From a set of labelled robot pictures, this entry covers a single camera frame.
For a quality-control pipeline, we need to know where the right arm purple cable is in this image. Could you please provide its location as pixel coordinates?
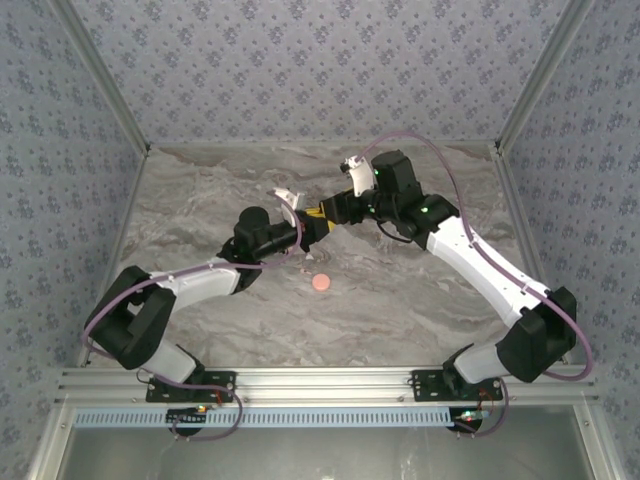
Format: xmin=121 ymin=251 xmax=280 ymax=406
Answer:
xmin=352 ymin=129 xmax=596 ymax=441

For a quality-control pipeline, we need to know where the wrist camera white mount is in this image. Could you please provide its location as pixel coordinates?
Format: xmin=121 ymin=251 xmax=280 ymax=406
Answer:
xmin=272 ymin=187 xmax=307 ymax=226
xmin=339 ymin=156 xmax=375 ymax=197

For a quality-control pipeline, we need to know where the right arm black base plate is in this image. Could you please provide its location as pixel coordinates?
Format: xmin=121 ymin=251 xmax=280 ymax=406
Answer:
xmin=410 ymin=369 xmax=504 ymax=404

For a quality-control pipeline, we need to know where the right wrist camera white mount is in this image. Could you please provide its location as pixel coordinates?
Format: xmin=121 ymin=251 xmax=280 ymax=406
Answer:
xmin=339 ymin=156 xmax=375 ymax=197

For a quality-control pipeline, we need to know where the aluminium frame leg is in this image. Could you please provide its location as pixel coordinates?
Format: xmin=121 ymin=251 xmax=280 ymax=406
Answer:
xmin=572 ymin=404 xmax=626 ymax=480
xmin=27 ymin=404 xmax=76 ymax=480

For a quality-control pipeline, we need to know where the slotted light blue cable duct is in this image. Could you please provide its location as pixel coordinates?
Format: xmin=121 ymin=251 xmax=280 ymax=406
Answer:
xmin=72 ymin=405 xmax=457 ymax=430

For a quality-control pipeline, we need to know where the small controller board with LED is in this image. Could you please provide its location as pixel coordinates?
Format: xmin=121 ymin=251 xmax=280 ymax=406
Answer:
xmin=166 ymin=405 xmax=210 ymax=430
xmin=449 ymin=407 xmax=494 ymax=434

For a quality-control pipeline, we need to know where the aluminium mounting rail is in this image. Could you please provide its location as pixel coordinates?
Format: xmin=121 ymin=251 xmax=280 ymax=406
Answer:
xmin=54 ymin=365 xmax=600 ymax=405

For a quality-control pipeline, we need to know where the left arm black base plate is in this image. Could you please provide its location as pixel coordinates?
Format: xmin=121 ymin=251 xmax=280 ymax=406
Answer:
xmin=145 ymin=370 xmax=237 ymax=404

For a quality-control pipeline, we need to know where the aluminium corner post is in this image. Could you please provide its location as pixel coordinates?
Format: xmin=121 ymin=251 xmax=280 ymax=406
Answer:
xmin=493 ymin=0 xmax=600 ymax=154
xmin=49 ymin=0 xmax=152 ymax=154

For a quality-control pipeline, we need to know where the grey metal panel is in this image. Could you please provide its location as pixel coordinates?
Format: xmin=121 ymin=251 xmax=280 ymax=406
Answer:
xmin=49 ymin=405 xmax=601 ymax=480

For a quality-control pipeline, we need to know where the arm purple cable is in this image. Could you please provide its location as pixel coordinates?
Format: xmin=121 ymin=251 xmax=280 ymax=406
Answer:
xmin=352 ymin=129 xmax=596 ymax=441
xmin=82 ymin=212 xmax=245 ymax=442

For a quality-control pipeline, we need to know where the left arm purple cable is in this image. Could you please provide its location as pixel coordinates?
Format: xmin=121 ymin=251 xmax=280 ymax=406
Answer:
xmin=82 ymin=212 xmax=245 ymax=442

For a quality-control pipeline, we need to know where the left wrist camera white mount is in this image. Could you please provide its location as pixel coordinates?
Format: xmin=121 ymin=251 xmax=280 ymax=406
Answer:
xmin=272 ymin=187 xmax=307 ymax=226

